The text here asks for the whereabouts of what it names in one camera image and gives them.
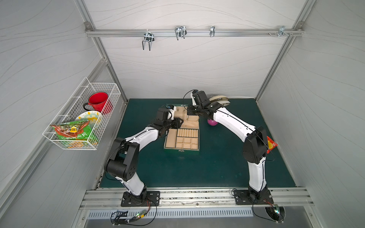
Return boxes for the green jewelry box beige lining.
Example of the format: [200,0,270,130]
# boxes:
[164,104,200,154]

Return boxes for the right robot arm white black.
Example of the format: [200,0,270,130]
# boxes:
[188,89,274,205]

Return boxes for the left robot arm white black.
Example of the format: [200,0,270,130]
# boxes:
[104,104,183,207]

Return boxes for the purple ball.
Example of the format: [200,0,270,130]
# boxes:
[207,119,218,126]

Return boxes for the red mug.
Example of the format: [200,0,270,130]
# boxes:
[83,92,113,114]

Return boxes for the metal double hook middle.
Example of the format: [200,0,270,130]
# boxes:
[175,26,187,40]

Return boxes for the metal double hook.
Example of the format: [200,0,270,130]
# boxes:
[142,31,155,51]
[175,26,187,40]

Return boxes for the yellow patterned plate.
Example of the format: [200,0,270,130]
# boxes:
[75,111,102,128]

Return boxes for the red snack packet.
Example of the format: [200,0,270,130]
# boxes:
[267,136,278,154]

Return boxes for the small metal hook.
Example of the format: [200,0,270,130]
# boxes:
[210,26,215,38]

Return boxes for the metal double hook left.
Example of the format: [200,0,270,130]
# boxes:
[142,31,155,51]

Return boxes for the green snack bag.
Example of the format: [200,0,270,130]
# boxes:
[50,119,99,144]

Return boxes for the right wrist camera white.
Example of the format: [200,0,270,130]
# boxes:
[190,90,198,106]

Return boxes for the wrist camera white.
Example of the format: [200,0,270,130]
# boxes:
[190,90,198,106]
[166,104,177,120]

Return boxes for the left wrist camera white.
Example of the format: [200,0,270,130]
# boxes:
[166,104,177,120]

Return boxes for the white wire wall basket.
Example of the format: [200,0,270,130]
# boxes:
[43,78,121,150]

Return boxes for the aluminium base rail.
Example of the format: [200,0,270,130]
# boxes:
[79,187,315,210]

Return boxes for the left base cables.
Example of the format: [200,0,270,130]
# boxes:
[110,198,158,226]

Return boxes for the metal bracket hook right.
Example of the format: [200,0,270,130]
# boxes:
[268,26,293,37]

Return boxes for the aluminium top rail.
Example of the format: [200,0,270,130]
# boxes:
[86,28,305,38]

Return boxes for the right base cable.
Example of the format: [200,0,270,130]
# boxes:
[250,199,286,223]

